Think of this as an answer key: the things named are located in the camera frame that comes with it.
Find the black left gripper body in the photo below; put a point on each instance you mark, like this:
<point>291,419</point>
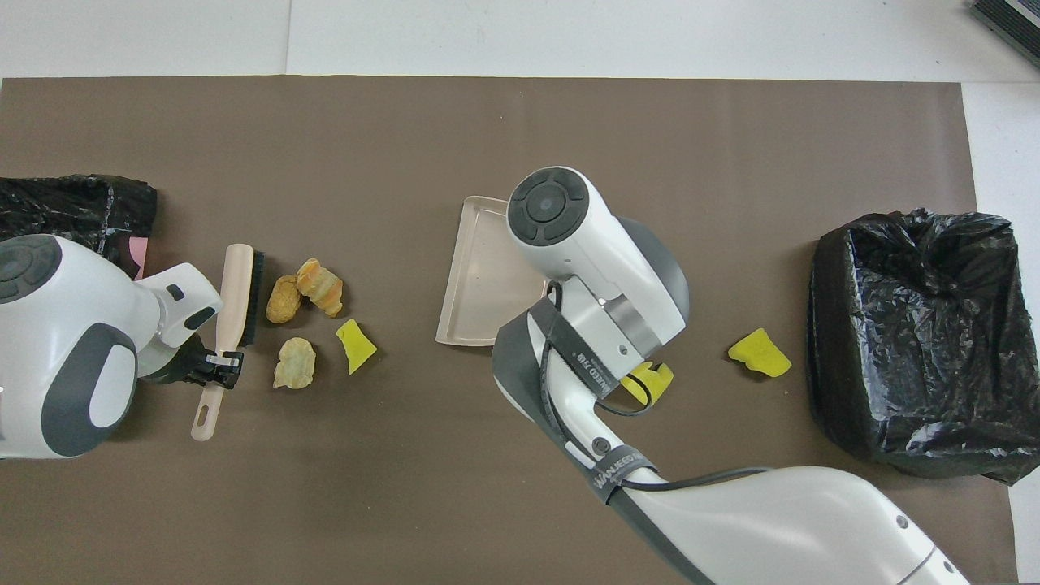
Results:
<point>183,366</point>

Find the beige brush with black bristles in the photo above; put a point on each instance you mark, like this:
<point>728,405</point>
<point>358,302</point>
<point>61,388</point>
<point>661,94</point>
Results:
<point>236,292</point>

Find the pale round bread piece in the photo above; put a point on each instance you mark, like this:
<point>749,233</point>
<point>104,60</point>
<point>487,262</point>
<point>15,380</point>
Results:
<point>294,364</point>

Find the brown bread roll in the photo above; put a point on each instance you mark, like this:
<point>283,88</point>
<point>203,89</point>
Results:
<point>283,301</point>

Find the orange croissant piece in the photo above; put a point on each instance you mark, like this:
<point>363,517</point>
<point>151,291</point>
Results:
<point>321,286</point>

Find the small yellow sponge wedge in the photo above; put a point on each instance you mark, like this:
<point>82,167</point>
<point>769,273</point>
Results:
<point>355,345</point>

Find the beige plastic dustpan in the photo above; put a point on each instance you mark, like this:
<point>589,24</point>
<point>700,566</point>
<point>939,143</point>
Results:
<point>479,276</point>

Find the notched yellow sponge piece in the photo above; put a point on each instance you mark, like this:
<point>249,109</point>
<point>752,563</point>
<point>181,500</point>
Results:
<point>654,382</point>

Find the wavy yellow sponge piece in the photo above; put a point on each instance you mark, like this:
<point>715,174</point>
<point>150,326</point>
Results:
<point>760,355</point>

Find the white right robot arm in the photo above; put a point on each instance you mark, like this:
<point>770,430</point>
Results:
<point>601,260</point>

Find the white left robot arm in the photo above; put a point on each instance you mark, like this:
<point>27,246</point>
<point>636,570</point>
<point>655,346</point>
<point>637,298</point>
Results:
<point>57,325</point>

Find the pink bin with black bag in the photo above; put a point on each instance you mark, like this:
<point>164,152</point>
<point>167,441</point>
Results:
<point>65,207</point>

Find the bin lined with black bag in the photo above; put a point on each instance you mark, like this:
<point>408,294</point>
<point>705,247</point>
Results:
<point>918,341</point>

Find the brown table mat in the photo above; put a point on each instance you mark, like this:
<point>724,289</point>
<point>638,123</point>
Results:
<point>406,146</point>

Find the dark grey ribbed device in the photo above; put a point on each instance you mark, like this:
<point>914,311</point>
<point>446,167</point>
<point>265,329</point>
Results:
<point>1011,18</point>

